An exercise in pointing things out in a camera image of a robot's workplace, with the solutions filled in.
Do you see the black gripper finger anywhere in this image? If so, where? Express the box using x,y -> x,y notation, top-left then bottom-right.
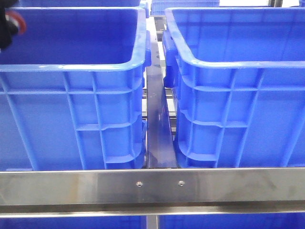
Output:
0,0 -> 20,51

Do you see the red push button switch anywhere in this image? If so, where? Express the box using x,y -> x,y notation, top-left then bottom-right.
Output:
5,11 -> 27,35

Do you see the blue crate far left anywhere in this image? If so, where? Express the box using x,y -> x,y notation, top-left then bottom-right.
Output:
14,0 -> 149,18

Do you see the blue plastic crate left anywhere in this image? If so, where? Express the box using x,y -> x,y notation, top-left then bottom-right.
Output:
0,7 -> 151,171

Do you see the blue plastic crate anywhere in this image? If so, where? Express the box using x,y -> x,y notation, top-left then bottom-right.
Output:
163,7 -> 305,168
0,7 -> 151,171

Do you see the blue crate far centre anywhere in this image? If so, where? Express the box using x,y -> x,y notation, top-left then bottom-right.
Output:
151,0 -> 220,16

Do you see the steel centre divider bar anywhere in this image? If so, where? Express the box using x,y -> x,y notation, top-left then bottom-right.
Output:
147,41 -> 177,168

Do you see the blue crate below left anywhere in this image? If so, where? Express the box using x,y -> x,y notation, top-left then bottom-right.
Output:
0,216 -> 146,229

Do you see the blue crate below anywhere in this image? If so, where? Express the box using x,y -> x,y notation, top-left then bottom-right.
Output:
159,213 -> 305,229
0,216 -> 146,229

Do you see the blue plastic crate right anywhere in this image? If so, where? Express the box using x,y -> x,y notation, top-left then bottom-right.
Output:
163,7 -> 305,168

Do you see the blue crate below right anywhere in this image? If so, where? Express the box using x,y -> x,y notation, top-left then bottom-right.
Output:
159,213 -> 305,229

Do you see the stainless steel front rail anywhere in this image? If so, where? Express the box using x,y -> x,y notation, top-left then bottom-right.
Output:
0,167 -> 305,218

